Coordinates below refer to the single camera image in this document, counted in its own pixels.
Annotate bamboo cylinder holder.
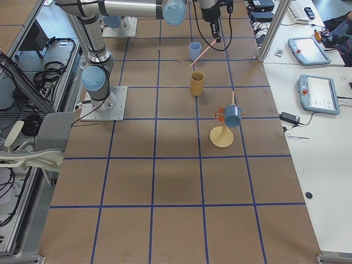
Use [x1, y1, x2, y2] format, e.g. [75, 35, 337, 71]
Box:
[190, 71, 205, 96]

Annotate aluminium frame post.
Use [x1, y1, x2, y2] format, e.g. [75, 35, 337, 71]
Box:
[257, 0, 292, 63]

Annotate black power adapter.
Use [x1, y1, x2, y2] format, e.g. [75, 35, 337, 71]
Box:
[279, 112, 300, 125]

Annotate orange mug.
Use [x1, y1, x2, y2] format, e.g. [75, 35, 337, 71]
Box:
[214, 108, 225, 122]

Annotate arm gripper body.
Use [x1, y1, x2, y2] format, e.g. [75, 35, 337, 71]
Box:
[210, 19, 221, 39]

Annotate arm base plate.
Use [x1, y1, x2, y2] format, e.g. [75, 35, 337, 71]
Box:
[101, 16, 138, 38]
[80, 86, 128, 122]

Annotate teach pendant near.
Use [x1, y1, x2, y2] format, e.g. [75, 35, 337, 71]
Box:
[298, 74, 340, 115]

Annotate light blue plastic cup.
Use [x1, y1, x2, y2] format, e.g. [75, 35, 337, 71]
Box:
[189, 42, 202, 61]

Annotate pink chopstick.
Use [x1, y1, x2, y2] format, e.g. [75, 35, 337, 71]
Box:
[189, 40, 216, 67]

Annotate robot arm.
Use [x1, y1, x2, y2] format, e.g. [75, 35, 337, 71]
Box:
[56, 1, 229, 119]
[198, 0, 233, 23]

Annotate wooden mug tree stand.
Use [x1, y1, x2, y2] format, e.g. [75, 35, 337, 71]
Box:
[210, 91, 235, 148]

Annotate blue mug on stand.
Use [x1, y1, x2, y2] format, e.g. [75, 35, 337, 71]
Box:
[223, 104, 241, 128]

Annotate teach pendant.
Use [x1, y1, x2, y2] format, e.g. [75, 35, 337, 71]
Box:
[298, 74, 340, 115]
[288, 37, 331, 65]

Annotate grey office chair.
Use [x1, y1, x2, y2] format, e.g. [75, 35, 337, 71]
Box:
[1, 111, 75, 182]

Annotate teach pendant far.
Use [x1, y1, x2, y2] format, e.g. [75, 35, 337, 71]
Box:
[288, 37, 331, 65]

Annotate small remote control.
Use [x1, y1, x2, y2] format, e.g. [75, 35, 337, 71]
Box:
[274, 48, 284, 57]

